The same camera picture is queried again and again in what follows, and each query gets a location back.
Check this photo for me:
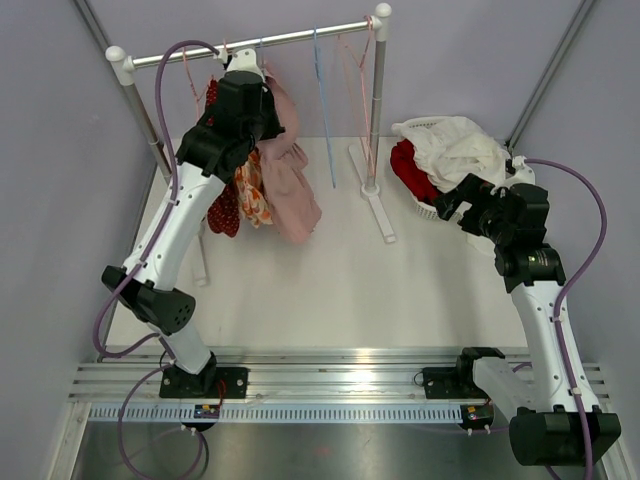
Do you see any pink skirt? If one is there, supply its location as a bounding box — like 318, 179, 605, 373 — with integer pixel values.
257, 71, 322, 244

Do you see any aluminium rail frame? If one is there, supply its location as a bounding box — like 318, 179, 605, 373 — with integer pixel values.
67, 344, 614, 404

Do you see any metal clothes rack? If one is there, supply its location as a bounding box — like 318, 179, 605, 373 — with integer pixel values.
104, 2, 397, 289

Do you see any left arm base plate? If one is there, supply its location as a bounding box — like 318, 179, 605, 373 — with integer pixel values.
159, 366, 249, 400

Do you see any pink wire hanger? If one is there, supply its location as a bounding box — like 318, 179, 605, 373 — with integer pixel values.
336, 15, 375, 175

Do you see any blue hanger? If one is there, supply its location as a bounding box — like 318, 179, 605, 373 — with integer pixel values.
312, 27, 337, 189
256, 37, 266, 70

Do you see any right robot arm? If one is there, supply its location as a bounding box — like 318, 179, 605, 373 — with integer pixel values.
434, 174, 621, 477

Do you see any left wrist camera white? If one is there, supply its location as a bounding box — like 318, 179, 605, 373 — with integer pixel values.
214, 47, 265, 81

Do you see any slotted cable duct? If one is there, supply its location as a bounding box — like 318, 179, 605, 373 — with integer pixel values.
89, 403, 462, 424

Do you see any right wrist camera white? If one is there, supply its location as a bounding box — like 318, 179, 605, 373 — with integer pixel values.
497, 155, 536, 188

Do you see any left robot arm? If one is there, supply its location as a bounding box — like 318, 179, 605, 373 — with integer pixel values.
102, 71, 284, 398

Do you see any white plastic basket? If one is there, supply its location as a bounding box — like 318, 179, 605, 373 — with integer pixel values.
397, 117, 539, 222

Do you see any red polka dot skirt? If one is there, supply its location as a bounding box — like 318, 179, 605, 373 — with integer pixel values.
204, 77, 244, 239

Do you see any orange floral skirt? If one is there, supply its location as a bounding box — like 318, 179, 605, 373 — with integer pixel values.
234, 150, 273, 228

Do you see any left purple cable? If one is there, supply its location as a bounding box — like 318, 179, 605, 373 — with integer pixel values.
94, 41, 224, 474

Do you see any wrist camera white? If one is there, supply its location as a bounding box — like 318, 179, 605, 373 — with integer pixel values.
497, 155, 536, 188
214, 47, 265, 81

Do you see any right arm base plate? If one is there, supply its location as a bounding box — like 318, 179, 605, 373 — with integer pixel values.
421, 367, 487, 400

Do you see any white skirt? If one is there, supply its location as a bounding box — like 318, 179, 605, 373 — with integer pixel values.
392, 114, 516, 256

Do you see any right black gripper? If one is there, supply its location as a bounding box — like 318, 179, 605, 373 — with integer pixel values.
433, 174, 514, 246

